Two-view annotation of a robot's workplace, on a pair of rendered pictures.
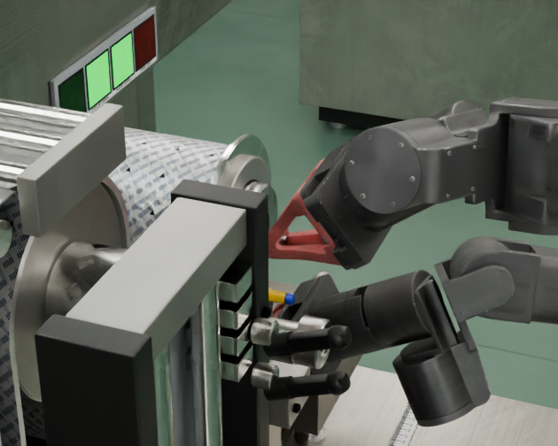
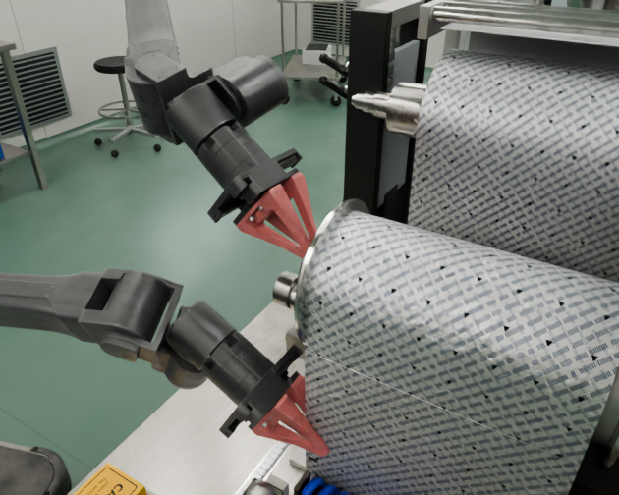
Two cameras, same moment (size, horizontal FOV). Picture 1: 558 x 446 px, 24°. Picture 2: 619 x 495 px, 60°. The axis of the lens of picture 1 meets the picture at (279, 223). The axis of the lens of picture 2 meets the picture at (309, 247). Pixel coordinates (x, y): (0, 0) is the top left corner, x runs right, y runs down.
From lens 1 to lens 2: 1.35 m
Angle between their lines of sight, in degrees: 118
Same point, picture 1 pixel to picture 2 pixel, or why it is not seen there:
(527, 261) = (116, 272)
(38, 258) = not seen: hidden behind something
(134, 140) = (431, 240)
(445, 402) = not seen: hidden behind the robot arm
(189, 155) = (378, 221)
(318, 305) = (263, 363)
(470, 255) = (150, 283)
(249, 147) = (322, 231)
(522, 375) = not seen: outside the picture
